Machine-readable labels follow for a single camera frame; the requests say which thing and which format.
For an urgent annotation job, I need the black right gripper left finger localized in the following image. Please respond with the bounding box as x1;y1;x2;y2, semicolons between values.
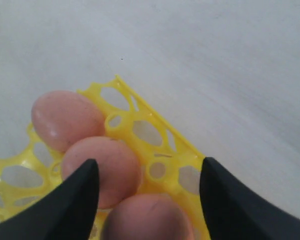
0;159;99;240

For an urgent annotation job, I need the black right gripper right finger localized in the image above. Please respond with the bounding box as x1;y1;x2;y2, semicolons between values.
199;157;300;240

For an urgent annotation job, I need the brown egg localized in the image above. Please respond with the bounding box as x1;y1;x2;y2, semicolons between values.
31;90;105;152
61;136;142;209

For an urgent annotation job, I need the yellow plastic egg tray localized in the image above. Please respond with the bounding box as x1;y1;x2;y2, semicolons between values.
0;76;210;240

